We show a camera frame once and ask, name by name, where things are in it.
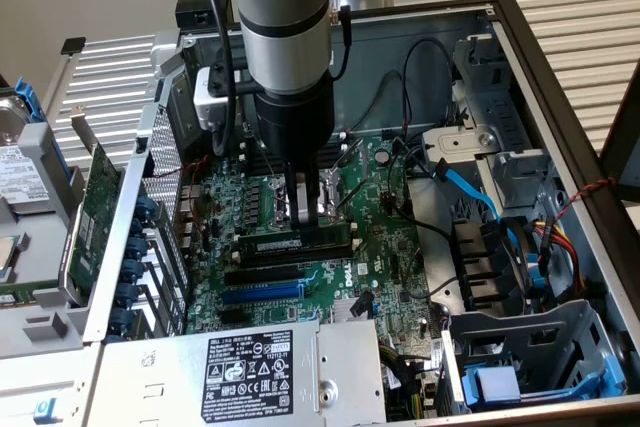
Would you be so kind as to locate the blue card retention clip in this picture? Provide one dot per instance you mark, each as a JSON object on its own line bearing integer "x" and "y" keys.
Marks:
{"x": 127, "y": 294}
{"x": 132, "y": 271}
{"x": 147, "y": 208}
{"x": 121, "y": 319}
{"x": 136, "y": 249}

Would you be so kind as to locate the silver chipset heatsink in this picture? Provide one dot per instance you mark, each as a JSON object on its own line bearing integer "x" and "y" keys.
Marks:
{"x": 342, "y": 311}

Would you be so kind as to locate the black box with port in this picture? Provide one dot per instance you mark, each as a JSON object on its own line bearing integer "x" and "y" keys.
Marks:
{"x": 192, "y": 2}

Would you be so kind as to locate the small black table bracket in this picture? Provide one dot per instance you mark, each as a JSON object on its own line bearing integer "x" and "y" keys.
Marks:
{"x": 73, "y": 45}

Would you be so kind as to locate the blue expansion slot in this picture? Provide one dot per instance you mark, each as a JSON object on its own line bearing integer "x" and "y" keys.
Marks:
{"x": 260, "y": 293}

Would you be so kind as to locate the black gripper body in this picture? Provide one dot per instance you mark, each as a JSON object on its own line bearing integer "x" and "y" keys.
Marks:
{"x": 295, "y": 122}

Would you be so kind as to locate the blue plastic disk tray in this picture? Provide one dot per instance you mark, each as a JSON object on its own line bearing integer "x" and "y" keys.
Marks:
{"x": 492, "y": 384}

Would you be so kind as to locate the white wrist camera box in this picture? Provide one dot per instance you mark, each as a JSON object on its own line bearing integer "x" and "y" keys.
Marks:
{"x": 205, "y": 99}

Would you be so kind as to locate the grey open PC case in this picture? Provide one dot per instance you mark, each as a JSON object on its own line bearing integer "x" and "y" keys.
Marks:
{"x": 375, "y": 47}

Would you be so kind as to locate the grey metal drive cage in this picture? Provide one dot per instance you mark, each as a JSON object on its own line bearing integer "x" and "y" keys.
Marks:
{"x": 500, "y": 112}

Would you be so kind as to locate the green RAM stick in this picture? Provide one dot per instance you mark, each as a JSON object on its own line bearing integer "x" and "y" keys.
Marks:
{"x": 270, "y": 244}
{"x": 25, "y": 291}

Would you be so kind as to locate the silver hard disk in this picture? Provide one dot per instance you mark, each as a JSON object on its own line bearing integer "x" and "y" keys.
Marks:
{"x": 22, "y": 177}

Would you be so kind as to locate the grey metal disk bay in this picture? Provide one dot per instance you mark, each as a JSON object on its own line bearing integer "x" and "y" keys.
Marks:
{"x": 525, "y": 327}

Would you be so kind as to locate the dark brown panel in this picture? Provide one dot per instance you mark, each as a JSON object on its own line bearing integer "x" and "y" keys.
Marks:
{"x": 625, "y": 147}

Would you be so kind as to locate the metal CPU socket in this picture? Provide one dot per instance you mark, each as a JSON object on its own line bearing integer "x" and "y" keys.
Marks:
{"x": 327, "y": 187}

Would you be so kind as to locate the long black expansion slot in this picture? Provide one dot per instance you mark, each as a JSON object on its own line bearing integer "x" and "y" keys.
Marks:
{"x": 260, "y": 276}

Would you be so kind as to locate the silver CPU chip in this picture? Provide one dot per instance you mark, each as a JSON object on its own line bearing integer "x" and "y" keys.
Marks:
{"x": 10, "y": 259}

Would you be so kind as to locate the black plastic fan shroud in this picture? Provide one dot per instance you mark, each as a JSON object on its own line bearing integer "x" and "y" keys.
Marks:
{"x": 475, "y": 257}

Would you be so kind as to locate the short black expansion slot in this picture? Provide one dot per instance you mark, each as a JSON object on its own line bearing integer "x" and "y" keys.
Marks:
{"x": 233, "y": 316}

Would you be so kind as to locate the silver coin battery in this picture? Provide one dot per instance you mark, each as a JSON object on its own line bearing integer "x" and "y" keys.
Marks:
{"x": 383, "y": 156}

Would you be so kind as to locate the blue disk caddy rail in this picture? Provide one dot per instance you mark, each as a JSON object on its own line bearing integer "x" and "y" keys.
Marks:
{"x": 30, "y": 102}

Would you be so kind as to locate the blue plastic latch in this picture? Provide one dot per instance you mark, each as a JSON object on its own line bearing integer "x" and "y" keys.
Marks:
{"x": 45, "y": 412}

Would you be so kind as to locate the black RAM slot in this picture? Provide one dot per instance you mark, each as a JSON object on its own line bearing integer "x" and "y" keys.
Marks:
{"x": 255, "y": 164}
{"x": 297, "y": 259}
{"x": 254, "y": 150}
{"x": 267, "y": 170}
{"x": 254, "y": 157}

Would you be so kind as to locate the thin metal locking lever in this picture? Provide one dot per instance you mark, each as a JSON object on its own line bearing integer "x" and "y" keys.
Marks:
{"x": 354, "y": 194}
{"x": 347, "y": 155}

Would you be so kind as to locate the green Dell motherboard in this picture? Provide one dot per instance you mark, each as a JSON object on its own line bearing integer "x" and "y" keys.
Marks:
{"x": 385, "y": 242}

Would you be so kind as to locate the green graphics card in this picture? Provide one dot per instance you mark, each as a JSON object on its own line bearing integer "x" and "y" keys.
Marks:
{"x": 97, "y": 207}

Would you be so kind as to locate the silver power supply unit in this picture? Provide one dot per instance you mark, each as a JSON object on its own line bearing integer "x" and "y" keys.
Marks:
{"x": 175, "y": 377}

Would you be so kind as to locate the grey plastic parts rack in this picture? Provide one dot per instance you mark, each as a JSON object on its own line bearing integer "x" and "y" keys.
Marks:
{"x": 50, "y": 227}

